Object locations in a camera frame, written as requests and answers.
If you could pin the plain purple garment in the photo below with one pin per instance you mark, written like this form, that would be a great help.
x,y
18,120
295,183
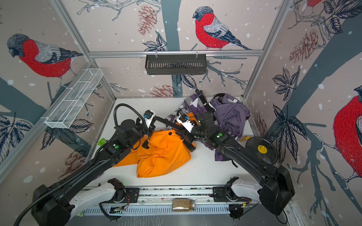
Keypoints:
x,y
231,114

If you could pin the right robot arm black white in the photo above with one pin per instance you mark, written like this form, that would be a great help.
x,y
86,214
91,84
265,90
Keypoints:
x,y
276,185

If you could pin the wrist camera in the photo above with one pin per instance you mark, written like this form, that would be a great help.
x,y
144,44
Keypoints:
x,y
148,117
187,121

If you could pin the white wire mesh basket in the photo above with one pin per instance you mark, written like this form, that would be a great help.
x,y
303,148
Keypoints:
x,y
76,96

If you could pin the orange trousers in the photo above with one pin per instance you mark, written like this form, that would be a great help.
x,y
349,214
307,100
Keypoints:
x,y
166,153

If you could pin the small green packet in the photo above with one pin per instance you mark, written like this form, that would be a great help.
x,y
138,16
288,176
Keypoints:
x,y
102,142

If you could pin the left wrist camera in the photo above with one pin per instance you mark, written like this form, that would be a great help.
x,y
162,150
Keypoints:
x,y
148,117

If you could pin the black perforated metal shelf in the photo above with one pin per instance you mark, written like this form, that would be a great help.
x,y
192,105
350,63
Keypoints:
x,y
176,64

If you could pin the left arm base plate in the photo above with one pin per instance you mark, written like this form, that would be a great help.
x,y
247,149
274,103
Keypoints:
x,y
126,195

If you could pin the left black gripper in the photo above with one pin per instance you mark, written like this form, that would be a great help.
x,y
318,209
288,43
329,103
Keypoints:
x,y
151,128

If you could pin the purple camouflage trousers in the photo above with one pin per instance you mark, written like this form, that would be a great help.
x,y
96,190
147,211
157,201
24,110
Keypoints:
x,y
190,106

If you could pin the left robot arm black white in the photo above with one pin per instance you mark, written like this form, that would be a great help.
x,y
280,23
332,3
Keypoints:
x,y
52,205

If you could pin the black spool yellow hub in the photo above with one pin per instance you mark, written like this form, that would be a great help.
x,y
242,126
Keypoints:
x,y
263,149

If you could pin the jar of grains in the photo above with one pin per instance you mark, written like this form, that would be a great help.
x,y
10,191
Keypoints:
x,y
183,205

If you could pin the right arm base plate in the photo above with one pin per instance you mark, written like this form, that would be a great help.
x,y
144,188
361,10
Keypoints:
x,y
222,194

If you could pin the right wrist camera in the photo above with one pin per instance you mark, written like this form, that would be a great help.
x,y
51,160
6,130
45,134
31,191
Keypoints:
x,y
187,121

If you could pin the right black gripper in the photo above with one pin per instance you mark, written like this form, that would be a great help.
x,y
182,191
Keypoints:
x,y
188,137

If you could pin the horizontal aluminium frame bar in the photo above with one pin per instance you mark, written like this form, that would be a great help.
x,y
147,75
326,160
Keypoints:
x,y
137,54

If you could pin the yellow object beside spool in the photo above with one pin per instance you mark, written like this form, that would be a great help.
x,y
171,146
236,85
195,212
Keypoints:
x,y
246,138

